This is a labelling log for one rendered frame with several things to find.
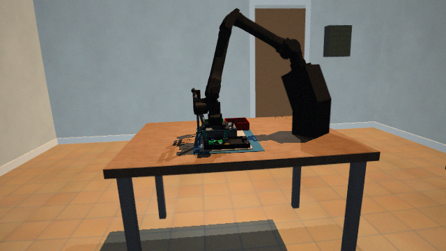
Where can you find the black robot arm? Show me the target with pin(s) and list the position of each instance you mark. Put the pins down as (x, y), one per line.
(287, 49)

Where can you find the red open box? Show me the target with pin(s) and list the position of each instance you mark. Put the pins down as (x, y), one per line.
(242, 123)

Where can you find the green circuit board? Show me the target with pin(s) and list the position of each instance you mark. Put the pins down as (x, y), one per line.
(215, 141)

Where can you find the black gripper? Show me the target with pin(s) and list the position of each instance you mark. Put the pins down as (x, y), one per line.
(222, 127)

